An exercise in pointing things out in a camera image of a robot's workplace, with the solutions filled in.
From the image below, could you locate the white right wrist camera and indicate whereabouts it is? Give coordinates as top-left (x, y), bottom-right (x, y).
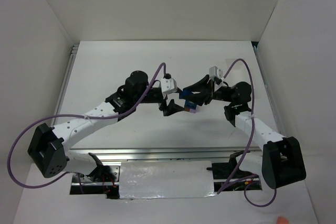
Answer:
top-left (209, 66), bottom-right (224, 85)

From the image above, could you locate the silver foil tape sheet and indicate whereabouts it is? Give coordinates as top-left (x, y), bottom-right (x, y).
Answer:
top-left (119, 161), bottom-right (215, 199)

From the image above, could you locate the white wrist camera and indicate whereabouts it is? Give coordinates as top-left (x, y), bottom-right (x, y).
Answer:
top-left (160, 73), bottom-right (178, 95)
top-left (209, 66), bottom-right (224, 85)

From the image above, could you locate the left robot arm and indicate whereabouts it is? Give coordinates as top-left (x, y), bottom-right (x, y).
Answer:
top-left (28, 71), bottom-right (184, 180)

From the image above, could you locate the left aluminium side rail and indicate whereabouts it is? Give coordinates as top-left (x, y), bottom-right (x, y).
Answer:
top-left (54, 44), bottom-right (79, 115)

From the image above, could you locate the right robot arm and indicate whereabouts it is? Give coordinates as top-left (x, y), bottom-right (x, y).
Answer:
top-left (183, 76), bottom-right (307, 189)

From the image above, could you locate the blue triangular block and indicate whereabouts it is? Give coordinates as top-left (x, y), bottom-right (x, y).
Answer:
top-left (179, 90), bottom-right (193, 100)

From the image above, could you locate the blue castle arch block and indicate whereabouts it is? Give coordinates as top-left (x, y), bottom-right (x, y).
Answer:
top-left (184, 100), bottom-right (197, 110)

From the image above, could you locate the aluminium front rail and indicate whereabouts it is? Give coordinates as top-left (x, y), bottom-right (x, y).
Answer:
top-left (40, 146), bottom-right (288, 162)

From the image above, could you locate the orange object at corner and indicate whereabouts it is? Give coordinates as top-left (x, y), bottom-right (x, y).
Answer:
top-left (276, 216), bottom-right (289, 224)

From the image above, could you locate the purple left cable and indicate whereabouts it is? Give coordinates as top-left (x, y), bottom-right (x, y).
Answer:
top-left (7, 62), bottom-right (167, 189)

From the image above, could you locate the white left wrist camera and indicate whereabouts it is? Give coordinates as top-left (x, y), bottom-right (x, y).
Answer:
top-left (160, 73), bottom-right (178, 95)

